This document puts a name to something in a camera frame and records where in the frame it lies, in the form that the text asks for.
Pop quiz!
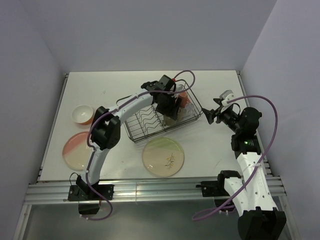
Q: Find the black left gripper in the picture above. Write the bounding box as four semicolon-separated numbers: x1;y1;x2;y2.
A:
155;93;182;120

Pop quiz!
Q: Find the pink ceramic mug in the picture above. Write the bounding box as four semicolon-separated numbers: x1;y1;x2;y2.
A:
178;91;190;108

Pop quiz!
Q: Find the clear glass cup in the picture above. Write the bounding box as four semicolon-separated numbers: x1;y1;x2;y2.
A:
181;102;195;116

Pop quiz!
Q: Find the green and cream plate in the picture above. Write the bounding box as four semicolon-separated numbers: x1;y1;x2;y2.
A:
141;137;185;178

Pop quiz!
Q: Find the orange and white bowl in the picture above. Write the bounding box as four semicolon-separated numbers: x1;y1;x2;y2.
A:
71;104;94;125

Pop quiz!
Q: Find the pink and cream plate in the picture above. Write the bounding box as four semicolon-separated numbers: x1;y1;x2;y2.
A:
62;131;92;171

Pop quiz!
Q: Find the grey-green ceramic cup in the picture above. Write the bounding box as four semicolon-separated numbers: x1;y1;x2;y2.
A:
162;115;177;127

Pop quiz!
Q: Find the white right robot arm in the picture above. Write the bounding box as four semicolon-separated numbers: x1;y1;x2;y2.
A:
202;97;287;240

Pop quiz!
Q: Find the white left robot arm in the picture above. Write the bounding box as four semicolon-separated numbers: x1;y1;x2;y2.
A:
79;75;184;200

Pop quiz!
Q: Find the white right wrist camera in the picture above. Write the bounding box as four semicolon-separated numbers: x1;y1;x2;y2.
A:
219;90;235;107

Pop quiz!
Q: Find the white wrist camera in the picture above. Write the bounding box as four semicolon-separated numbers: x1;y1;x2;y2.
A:
172;78;184;94
219;90;235;107

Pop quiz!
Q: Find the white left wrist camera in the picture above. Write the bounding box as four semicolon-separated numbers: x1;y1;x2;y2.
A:
172;78;184;94

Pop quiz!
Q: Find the dark wire dish rack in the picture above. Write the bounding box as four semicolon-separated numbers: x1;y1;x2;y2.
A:
124;89;202;143

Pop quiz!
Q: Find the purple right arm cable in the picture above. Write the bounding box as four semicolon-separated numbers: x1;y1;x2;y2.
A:
191;95;279;222

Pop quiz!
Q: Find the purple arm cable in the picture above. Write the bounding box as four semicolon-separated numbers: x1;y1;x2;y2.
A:
191;95;279;222
68;69;197;222

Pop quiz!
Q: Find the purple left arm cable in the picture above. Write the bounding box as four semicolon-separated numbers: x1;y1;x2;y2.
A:
68;69;197;222

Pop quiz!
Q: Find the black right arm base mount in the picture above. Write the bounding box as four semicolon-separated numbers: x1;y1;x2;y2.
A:
195;178;230;198

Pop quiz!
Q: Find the aluminium frame rail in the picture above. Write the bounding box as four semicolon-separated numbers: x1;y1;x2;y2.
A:
24;176;287;205

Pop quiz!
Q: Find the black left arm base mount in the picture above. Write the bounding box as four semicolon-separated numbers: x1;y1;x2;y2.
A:
67;172;114;221

